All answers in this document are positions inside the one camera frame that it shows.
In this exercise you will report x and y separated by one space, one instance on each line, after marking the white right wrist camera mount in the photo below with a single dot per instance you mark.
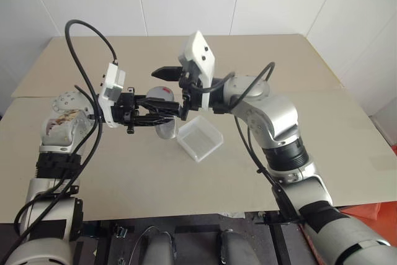
200 51

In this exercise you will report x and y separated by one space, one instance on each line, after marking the dark rounded shape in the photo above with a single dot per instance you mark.
158 248

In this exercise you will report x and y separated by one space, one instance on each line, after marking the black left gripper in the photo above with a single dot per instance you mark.
124 108

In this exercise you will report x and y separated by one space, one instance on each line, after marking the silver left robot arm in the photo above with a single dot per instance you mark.
59 141

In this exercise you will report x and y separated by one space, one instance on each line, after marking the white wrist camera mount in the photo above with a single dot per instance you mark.
200 51
109 91

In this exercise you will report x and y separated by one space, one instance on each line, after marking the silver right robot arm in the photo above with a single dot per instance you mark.
273 116

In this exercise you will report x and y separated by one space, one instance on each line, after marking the orange plastic bag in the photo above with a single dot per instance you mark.
376 210

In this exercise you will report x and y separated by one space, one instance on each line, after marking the crumpled white paper scrap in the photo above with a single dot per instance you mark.
233 214

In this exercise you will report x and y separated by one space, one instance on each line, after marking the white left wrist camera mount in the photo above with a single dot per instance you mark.
109 91

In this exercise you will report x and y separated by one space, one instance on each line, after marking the clear plastic jar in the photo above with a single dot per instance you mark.
167 131

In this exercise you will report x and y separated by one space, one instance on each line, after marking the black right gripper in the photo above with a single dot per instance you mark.
193 97

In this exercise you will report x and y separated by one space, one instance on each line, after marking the silver jar lid red label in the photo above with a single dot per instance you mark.
158 92

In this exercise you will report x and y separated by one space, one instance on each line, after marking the small blue metal clip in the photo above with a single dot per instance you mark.
121 232

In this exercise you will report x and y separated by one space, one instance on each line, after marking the clear plastic box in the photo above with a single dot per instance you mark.
201 137

